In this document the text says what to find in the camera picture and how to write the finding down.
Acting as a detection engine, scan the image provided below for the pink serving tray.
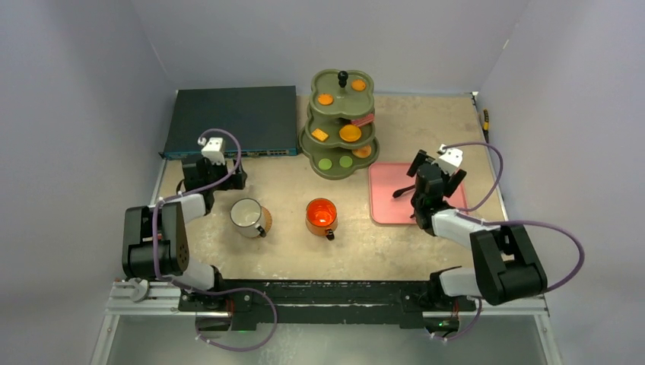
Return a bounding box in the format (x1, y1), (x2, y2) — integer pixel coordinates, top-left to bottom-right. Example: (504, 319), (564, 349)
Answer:
(368, 163), (467, 233)

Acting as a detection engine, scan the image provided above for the white ribbed cup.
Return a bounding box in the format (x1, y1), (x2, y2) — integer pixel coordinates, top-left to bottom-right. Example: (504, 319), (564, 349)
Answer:
(230, 198), (267, 238)

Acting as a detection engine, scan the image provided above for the orange bun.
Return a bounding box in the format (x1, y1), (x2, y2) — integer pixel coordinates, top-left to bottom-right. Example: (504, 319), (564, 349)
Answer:
(352, 145), (373, 159)

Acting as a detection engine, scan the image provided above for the woven coaster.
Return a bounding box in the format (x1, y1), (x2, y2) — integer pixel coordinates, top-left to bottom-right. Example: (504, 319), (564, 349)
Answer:
(260, 206), (272, 237)

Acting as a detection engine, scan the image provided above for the green macaron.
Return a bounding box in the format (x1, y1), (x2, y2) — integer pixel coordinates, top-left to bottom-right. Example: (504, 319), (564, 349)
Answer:
(318, 158), (333, 171)
(338, 156), (354, 168)

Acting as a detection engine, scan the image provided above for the pink cake slice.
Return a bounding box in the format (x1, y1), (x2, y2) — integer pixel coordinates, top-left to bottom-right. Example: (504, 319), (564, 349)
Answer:
(351, 113), (375, 128)

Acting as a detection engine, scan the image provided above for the orange egg tart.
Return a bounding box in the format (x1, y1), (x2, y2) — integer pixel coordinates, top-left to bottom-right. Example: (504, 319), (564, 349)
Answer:
(338, 124), (362, 143)

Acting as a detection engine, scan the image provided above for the green three-tier stand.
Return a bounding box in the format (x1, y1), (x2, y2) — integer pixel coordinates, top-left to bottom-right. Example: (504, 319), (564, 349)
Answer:
(299, 68), (380, 180)

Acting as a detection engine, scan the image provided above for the orange translucent cup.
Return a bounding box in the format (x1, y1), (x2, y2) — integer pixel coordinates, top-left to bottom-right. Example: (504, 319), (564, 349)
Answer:
(306, 198), (338, 241)

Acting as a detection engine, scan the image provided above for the orange cookie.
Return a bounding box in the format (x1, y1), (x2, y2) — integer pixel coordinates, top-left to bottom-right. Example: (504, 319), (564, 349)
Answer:
(317, 94), (335, 106)
(351, 79), (367, 92)

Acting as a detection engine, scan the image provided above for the square yellow cracker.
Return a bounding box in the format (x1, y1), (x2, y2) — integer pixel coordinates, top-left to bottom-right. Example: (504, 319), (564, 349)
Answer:
(311, 129), (329, 142)

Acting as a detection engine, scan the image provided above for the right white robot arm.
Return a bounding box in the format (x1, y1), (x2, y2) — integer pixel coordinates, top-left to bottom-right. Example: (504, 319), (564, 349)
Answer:
(406, 148), (548, 309)

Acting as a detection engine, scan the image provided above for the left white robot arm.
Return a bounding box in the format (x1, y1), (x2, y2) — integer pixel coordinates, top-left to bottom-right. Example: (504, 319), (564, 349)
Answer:
(122, 157), (247, 311)

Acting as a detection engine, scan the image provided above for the yellow black tool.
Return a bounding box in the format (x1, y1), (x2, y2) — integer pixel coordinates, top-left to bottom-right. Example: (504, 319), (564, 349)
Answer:
(482, 109), (490, 143)

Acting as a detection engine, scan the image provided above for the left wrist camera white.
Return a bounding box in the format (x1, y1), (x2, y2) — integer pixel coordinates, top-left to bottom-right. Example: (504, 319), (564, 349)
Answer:
(198, 137), (225, 166)

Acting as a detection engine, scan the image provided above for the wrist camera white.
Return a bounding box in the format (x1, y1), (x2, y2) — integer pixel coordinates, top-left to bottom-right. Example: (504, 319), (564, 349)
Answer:
(198, 137), (225, 166)
(434, 144), (463, 176)

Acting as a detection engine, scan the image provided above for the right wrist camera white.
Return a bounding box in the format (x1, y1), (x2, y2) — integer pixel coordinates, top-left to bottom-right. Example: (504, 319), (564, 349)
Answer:
(434, 144), (463, 176)

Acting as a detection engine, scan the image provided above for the dark network switch box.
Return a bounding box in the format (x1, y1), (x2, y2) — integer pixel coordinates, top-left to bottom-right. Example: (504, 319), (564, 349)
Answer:
(160, 86), (299, 160)

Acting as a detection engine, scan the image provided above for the red handled tool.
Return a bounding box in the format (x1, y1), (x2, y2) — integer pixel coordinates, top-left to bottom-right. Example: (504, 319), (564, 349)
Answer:
(128, 278), (150, 303)

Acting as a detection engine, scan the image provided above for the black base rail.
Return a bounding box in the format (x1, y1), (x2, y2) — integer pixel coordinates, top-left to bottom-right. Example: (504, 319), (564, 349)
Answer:
(178, 279), (476, 331)

